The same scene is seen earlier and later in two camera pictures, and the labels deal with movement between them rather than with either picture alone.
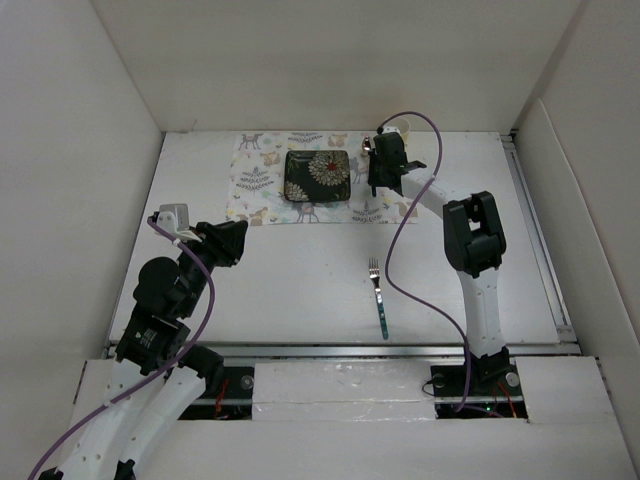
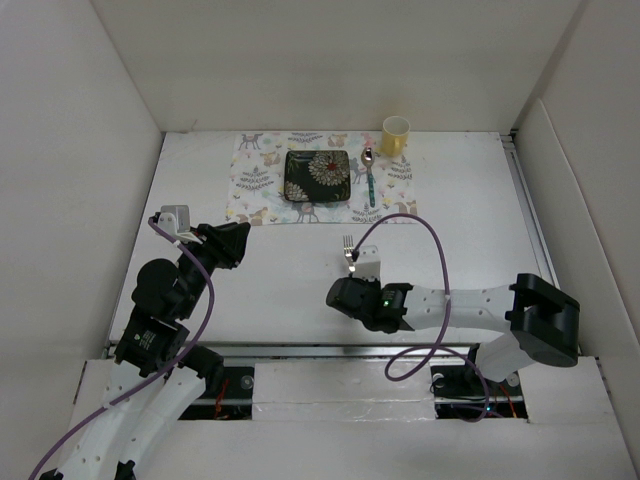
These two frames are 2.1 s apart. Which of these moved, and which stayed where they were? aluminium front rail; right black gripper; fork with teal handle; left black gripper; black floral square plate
Moved: fork with teal handle; right black gripper
Stayed: left black gripper; black floral square plate; aluminium front rail
